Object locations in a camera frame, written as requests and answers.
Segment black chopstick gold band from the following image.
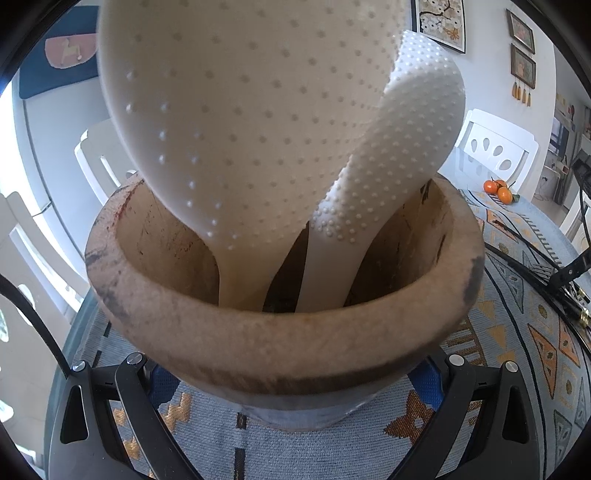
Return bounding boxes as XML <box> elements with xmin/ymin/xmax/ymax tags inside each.
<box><xmin>485</xmin><ymin>243</ymin><xmax>590</xmax><ymax>328</ymax></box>
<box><xmin>493</xmin><ymin>220</ymin><xmax>561</xmax><ymax>269</ymax></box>

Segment small framed picture upper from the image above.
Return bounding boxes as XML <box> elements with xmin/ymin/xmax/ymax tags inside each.
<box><xmin>506</xmin><ymin>10</ymin><xmax>536</xmax><ymax>54</ymax></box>

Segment white refrigerator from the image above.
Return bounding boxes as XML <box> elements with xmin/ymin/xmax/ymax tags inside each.
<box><xmin>12</xmin><ymin>76</ymin><xmax>109</xmax><ymax>249</ymax></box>

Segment patterned blue woven table mat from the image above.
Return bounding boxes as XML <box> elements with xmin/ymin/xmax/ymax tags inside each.
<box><xmin>59</xmin><ymin>188</ymin><xmax>591</xmax><ymax>480</ymax></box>

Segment white chair far right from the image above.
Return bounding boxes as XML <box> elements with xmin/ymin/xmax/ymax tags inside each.
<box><xmin>453</xmin><ymin>109</ymin><xmax>539</xmax><ymax>192</ymax></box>

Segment white dotted rice paddle small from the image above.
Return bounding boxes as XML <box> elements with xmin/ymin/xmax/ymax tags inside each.
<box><xmin>295</xmin><ymin>30</ymin><xmax>466</xmax><ymax>313</ymax></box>

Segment white dotted rice paddle large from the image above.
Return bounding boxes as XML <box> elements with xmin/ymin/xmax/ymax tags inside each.
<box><xmin>97</xmin><ymin>1</ymin><xmax>408</xmax><ymax>311</ymax></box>

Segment bamboo utensil holder cup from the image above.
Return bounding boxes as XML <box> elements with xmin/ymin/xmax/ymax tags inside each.
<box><xmin>85</xmin><ymin>176</ymin><xmax>485</xmax><ymax>430</ymax></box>

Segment black cable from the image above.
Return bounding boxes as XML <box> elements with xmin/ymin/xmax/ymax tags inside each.
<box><xmin>0</xmin><ymin>274</ymin><xmax>70</xmax><ymax>379</ymax></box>

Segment white chair far left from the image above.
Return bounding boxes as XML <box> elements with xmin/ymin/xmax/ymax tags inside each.
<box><xmin>74</xmin><ymin>119</ymin><xmax>136</xmax><ymax>205</ymax></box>

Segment small framed picture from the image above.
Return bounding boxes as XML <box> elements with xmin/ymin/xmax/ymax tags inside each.
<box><xmin>511</xmin><ymin>45</ymin><xmax>537</xmax><ymax>89</ymax></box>
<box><xmin>506</xmin><ymin>10</ymin><xmax>536</xmax><ymax>54</ymax></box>

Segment navy fridge cover cloth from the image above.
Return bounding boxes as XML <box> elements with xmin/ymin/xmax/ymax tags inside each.
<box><xmin>18</xmin><ymin>5</ymin><xmax>99</xmax><ymax>100</ymax></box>

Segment small framed picture lower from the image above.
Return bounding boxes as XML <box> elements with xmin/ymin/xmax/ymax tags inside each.
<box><xmin>511</xmin><ymin>45</ymin><xmax>537</xmax><ymax>89</ymax></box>

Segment framed floral picture large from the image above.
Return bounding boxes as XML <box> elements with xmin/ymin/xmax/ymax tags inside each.
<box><xmin>411</xmin><ymin>0</ymin><xmax>467</xmax><ymax>54</ymax></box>

